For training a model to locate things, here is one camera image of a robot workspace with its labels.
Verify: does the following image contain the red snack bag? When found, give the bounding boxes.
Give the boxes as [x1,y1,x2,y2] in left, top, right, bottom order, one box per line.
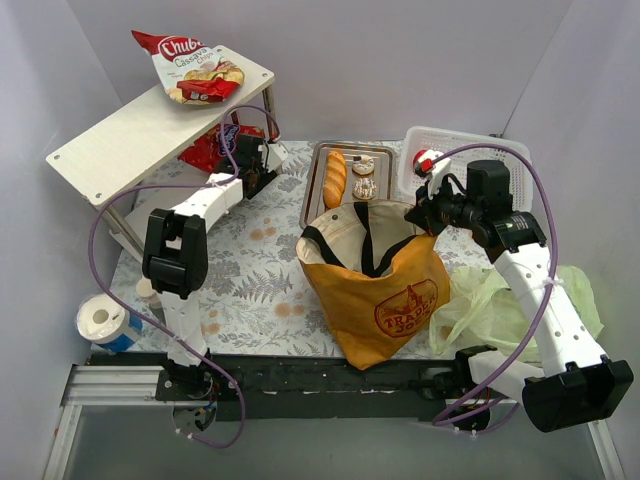
[178,124,244,173]

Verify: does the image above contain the red toy apple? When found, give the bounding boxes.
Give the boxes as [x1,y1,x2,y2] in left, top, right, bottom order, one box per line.
[413,149,429,176]

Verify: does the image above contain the long orange toy bread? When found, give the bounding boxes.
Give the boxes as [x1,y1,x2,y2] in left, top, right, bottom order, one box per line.
[323,150,347,209]

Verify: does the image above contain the light green plastic grocery bag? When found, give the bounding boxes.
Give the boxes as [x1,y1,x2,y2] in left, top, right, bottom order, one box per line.
[429,265,604,364]

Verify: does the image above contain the white red cassava chips bag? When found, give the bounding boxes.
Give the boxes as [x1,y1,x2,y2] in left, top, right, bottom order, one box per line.
[131,30,245,105]

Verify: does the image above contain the white sprinkled toy donut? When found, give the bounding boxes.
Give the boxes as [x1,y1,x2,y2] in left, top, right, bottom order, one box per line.
[352,155,375,176]

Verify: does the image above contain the mustard yellow tote bag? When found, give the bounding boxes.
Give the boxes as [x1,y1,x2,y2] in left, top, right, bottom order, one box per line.
[296,200,450,370]

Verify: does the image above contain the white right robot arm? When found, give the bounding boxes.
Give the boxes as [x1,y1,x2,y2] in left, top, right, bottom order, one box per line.
[405,160,634,432]

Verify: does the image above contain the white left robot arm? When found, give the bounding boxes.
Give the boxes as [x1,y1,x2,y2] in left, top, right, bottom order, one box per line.
[142,124,288,400]

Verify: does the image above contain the white plastic perforated basket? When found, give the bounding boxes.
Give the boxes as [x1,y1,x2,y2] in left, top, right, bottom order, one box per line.
[397,125,532,212]

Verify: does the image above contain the stainless steel tray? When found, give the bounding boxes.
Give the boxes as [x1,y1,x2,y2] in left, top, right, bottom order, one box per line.
[300,141,396,228]

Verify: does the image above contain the floral patterned table mat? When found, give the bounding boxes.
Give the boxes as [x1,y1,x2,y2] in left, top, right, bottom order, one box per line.
[106,141,491,357]

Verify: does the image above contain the white wooden two-tier shelf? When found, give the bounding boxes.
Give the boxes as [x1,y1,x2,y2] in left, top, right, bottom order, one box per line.
[45,45,286,261]

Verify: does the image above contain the small round wooden spoon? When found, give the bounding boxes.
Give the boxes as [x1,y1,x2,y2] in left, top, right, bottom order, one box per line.
[136,277,156,299]

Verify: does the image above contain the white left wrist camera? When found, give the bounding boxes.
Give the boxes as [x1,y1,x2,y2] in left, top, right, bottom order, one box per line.
[265,142,289,172]

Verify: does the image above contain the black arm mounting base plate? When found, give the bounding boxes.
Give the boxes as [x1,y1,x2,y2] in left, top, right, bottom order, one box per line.
[154,354,516,424]

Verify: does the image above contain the aluminium frame rail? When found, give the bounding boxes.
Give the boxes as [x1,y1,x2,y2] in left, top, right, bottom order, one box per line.
[42,363,626,480]

